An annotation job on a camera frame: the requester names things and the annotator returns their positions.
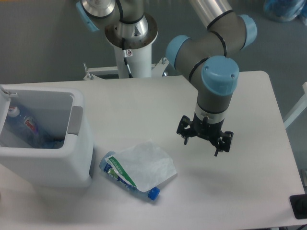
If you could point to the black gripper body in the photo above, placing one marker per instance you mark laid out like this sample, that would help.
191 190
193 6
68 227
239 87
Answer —
203 129

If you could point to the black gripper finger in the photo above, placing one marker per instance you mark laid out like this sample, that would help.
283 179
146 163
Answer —
184 129
224 142

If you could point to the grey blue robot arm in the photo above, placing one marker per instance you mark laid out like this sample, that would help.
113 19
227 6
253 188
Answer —
205 62

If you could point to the white trash can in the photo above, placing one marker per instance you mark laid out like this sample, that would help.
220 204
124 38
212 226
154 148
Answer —
61 112

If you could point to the clear bottle in trash can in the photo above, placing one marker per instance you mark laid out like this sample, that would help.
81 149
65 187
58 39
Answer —
26 126

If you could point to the blue label plastic bottle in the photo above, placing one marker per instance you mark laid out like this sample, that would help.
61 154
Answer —
112 167

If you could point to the black device at table edge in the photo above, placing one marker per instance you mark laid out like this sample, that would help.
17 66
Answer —
299 205

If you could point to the blue plastic bag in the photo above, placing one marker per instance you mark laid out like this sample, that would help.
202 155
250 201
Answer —
283 11

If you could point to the white pedestal base frame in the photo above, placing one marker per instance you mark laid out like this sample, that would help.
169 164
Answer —
158 70

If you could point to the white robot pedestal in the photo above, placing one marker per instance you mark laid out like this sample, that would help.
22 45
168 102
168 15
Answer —
138 60

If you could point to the white frame bar right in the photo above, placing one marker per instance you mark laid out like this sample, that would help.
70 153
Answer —
297 109

